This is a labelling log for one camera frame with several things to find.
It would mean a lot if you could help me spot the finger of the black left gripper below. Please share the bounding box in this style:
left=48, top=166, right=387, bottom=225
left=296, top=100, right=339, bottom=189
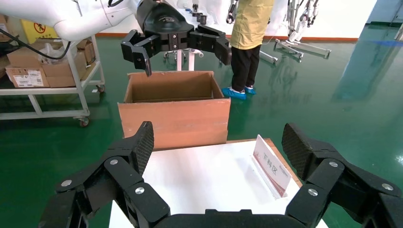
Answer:
left=121, top=29, right=156, bottom=78
left=189, top=24, right=232, bottom=66

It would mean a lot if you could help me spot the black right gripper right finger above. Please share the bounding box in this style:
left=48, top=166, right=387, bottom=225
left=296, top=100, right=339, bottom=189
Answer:
left=281, top=123, right=403, bottom=228

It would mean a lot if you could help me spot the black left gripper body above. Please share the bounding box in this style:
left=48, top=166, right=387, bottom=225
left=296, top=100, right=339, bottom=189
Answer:
left=135, top=0, right=194, bottom=51

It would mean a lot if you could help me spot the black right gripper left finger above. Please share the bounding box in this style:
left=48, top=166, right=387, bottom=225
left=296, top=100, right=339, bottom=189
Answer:
left=39, top=121, right=171, bottom=228

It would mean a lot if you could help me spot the large open cardboard box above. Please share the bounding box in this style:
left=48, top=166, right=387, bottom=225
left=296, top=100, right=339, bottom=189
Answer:
left=117, top=70, right=232, bottom=151

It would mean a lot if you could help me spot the plain cardboard box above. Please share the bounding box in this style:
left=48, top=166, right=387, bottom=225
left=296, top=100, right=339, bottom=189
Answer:
left=42, top=52, right=88, bottom=88

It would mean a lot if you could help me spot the cardboard box with white label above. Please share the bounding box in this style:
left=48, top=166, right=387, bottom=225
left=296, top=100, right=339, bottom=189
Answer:
left=5, top=65, right=50, bottom=88

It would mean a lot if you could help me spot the person in black trousers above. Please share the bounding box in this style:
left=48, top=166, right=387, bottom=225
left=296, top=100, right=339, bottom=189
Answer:
left=230, top=0, right=275, bottom=101

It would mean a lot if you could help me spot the acrylic sign with red print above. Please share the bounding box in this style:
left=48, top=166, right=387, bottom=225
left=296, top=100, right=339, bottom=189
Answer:
left=251, top=134, right=293, bottom=200

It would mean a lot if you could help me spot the white floor stand leg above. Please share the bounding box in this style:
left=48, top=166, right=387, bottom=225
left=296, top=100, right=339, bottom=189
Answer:
left=259, top=50, right=280, bottom=66

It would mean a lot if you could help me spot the white wheeled cart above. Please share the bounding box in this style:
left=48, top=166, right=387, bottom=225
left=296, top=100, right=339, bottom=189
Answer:
left=0, top=34, right=106, bottom=128

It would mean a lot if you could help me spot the yellow warning sign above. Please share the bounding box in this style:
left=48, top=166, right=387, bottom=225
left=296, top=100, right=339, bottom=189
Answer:
left=20, top=19, right=59, bottom=45

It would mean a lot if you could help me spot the white pedestal stand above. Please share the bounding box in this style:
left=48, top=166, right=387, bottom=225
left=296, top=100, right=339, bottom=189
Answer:
left=163, top=48, right=205, bottom=72

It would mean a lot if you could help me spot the white floor stand frame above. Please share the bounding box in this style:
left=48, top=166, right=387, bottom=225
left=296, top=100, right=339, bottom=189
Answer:
left=293, top=0, right=332, bottom=59
left=274, top=0, right=306, bottom=60

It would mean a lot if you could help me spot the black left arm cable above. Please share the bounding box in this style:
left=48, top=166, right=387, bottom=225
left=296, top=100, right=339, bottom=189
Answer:
left=0, top=28, right=72, bottom=60

